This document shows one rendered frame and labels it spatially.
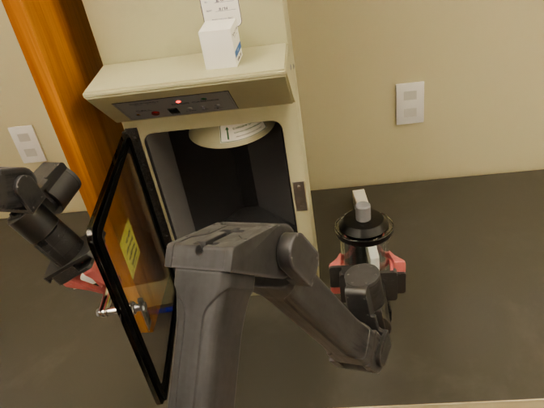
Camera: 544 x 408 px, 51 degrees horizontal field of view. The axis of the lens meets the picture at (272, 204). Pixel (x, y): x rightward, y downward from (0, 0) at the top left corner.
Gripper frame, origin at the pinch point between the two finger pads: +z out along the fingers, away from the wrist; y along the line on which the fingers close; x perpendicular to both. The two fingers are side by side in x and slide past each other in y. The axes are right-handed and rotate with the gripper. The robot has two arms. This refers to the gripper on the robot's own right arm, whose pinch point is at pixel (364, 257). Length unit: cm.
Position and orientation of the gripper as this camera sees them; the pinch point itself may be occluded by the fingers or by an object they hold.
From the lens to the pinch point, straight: 111.7
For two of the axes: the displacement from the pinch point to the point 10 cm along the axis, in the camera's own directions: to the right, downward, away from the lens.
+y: -9.9, 0.6, 1.1
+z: 0.6, -5.3, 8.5
